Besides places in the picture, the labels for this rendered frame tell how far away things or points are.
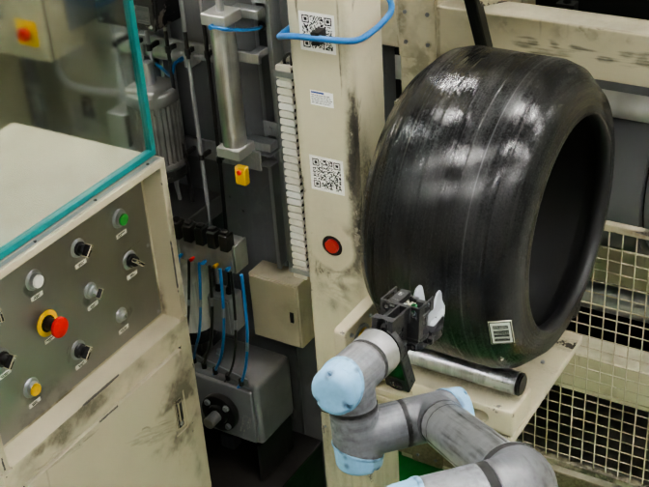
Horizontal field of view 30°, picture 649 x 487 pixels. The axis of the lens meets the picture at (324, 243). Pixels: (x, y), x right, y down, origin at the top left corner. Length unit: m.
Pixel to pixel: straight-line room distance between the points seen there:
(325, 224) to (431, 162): 0.42
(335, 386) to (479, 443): 0.24
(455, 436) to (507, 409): 0.58
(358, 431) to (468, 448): 0.23
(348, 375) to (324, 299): 0.73
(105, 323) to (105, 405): 0.16
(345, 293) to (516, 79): 0.62
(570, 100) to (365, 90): 0.39
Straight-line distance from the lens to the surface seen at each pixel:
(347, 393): 1.77
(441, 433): 1.76
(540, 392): 2.44
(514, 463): 1.52
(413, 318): 1.92
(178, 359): 2.55
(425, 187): 2.03
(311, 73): 2.25
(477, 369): 2.30
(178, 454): 2.66
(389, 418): 1.85
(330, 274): 2.45
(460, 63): 2.16
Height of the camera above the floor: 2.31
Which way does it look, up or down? 31 degrees down
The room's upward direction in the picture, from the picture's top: 4 degrees counter-clockwise
